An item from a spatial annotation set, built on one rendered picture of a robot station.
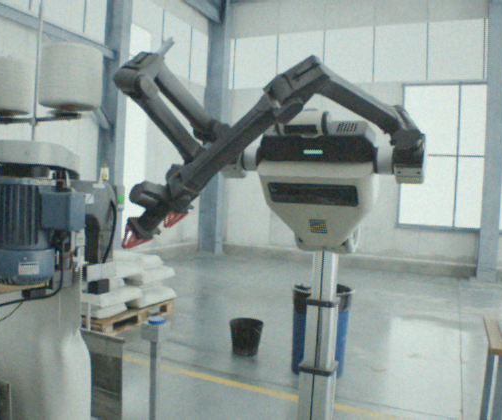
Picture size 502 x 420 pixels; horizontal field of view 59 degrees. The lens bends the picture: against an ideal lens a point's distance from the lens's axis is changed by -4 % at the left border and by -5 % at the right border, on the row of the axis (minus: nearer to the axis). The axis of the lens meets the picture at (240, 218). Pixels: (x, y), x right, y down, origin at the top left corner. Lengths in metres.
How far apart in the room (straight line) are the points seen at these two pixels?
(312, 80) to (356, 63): 8.62
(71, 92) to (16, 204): 0.32
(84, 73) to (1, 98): 0.30
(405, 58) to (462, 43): 1.05
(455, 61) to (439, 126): 1.23
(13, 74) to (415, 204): 8.22
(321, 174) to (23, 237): 0.88
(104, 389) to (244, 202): 8.27
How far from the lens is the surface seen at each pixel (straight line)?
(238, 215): 10.07
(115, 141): 7.31
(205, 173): 1.18
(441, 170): 9.09
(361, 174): 1.45
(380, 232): 9.20
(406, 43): 9.63
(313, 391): 1.82
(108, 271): 1.64
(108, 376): 1.98
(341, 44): 9.86
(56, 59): 1.28
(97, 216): 1.57
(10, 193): 1.15
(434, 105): 9.26
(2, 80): 1.47
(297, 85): 1.07
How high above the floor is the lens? 1.32
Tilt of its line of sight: 3 degrees down
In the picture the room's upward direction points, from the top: 3 degrees clockwise
